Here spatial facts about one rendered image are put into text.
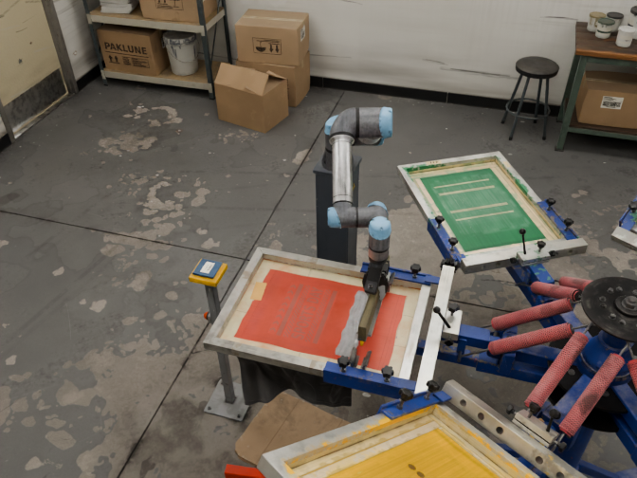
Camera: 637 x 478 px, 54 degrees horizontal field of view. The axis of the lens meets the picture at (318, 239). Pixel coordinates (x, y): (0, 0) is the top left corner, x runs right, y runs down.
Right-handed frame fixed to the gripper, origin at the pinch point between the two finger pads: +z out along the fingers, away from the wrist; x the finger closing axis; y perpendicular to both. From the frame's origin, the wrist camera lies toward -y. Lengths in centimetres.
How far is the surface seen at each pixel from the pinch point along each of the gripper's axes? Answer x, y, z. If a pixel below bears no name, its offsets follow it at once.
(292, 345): 27.5, -18.7, 15.6
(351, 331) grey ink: 7.4, -6.0, 14.9
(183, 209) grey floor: 178, 159, 112
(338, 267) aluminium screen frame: 21.1, 25.3, 12.4
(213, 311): 77, 10, 40
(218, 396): 84, 11, 111
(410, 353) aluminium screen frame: -17.3, -12.6, 12.1
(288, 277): 41.3, 17.1, 15.8
